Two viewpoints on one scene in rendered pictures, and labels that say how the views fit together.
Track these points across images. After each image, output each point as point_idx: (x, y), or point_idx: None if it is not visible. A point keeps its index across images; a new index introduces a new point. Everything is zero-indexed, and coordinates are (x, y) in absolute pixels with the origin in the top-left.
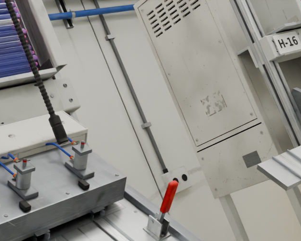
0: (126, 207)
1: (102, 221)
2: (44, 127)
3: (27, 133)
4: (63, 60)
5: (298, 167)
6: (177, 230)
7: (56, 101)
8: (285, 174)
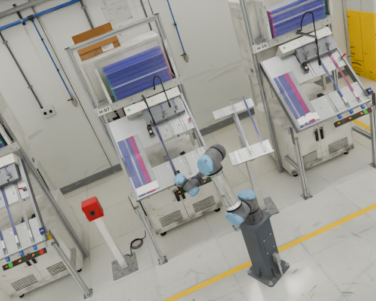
0: (185, 113)
1: (179, 116)
2: (171, 93)
3: (167, 95)
4: (177, 76)
5: (221, 114)
6: (193, 122)
7: (176, 83)
8: (216, 116)
